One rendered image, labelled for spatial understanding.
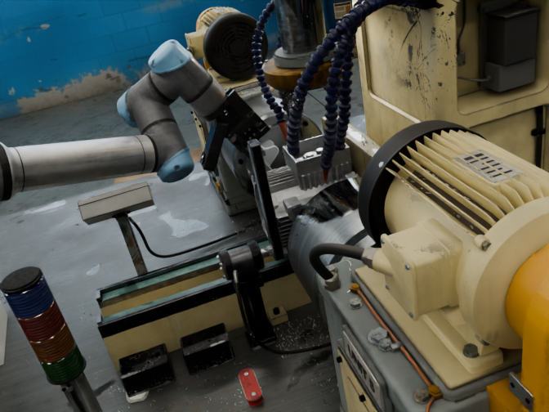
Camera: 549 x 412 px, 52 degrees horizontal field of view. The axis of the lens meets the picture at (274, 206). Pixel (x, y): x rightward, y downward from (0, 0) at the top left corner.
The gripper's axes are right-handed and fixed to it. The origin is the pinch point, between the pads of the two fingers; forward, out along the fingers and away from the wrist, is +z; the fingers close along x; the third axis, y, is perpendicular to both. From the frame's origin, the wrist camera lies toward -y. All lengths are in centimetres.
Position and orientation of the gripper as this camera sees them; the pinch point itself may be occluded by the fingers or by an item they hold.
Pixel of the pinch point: (267, 171)
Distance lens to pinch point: 127.0
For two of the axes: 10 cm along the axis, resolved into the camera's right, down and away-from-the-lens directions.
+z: 6.3, 5.9, 5.0
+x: -2.9, -4.2, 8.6
